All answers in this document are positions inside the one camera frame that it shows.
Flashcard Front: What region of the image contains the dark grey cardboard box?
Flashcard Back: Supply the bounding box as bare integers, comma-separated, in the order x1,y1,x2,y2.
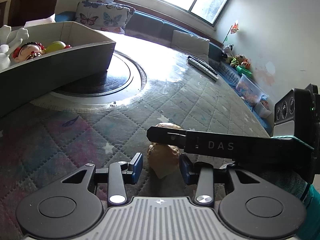
1,22,116,116

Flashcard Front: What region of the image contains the grey cushion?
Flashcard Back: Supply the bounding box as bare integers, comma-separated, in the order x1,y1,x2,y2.
171,30,210,63

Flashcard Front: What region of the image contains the black camera box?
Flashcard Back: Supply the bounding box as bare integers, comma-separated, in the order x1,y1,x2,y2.
273,84,319,141

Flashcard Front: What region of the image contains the butterfly print pillow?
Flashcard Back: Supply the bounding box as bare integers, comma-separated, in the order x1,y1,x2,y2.
75,0,136,34

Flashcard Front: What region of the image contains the paper flower wall decoration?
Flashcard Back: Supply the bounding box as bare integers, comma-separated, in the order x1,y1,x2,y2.
222,21,239,44

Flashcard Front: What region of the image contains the black round turntable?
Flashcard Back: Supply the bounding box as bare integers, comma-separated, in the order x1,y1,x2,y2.
54,50,147,97

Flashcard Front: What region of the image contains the blue sofa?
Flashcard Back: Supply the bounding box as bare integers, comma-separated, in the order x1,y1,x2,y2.
55,11,273,136

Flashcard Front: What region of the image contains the green round toy figure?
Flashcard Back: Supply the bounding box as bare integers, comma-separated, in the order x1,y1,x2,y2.
45,41,67,54

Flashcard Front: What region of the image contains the tan walnut-shaped toy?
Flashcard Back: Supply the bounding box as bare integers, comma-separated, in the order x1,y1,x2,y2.
146,122,184,179

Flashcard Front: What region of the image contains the white plush rabbit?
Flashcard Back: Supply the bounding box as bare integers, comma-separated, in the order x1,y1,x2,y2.
0,25,29,70

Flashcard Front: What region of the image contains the stuffed toys pile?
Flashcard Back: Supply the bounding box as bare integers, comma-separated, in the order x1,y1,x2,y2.
222,44,252,78

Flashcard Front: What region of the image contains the clear plastic storage bin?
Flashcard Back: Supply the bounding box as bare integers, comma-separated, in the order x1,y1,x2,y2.
235,74,272,118

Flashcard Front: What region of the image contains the dark wooden door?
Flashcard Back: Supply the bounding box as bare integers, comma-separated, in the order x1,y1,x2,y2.
8,0,57,27

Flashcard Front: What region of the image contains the black-haired girl doll figurine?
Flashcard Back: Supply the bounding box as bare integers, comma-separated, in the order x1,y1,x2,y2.
12,42,46,63

